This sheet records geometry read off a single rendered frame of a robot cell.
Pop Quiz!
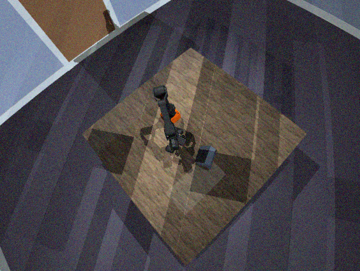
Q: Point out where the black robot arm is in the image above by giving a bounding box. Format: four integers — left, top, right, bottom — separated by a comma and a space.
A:
153, 85, 186, 151

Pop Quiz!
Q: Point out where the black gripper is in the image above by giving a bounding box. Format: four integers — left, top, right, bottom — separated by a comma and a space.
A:
165, 127, 183, 153

